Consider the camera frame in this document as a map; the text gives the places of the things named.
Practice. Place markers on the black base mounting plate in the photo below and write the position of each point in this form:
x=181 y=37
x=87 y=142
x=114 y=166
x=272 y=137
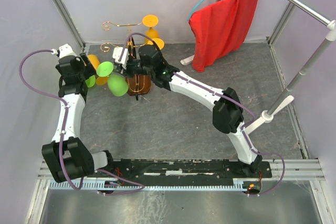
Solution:
x=185 y=172

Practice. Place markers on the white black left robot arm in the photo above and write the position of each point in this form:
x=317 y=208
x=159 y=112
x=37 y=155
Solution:
x=66 y=156

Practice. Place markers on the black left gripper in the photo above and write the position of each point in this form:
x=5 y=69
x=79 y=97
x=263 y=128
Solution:
x=88 y=69

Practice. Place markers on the green plastic goblet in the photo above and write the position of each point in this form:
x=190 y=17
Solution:
x=91 y=81
x=116 y=84

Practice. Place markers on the gold wire wine glass rack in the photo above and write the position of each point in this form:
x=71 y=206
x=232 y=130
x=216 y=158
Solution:
x=137 y=85

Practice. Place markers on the red cloth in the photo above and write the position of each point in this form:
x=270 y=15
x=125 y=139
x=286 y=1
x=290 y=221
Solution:
x=219 y=29

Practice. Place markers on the orange plastic goblet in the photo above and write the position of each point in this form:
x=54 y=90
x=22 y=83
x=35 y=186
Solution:
x=158 y=41
x=95 y=62
x=150 y=21

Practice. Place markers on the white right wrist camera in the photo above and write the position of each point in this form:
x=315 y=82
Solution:
x=120 y=56

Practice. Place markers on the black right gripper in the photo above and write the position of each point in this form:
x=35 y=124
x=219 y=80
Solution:
x=125 y=72

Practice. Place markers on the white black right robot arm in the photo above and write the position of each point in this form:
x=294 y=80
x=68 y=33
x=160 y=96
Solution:
x=161 y=73

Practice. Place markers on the white cable duct rail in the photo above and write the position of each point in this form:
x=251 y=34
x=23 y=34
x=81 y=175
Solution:
x=105 y=185

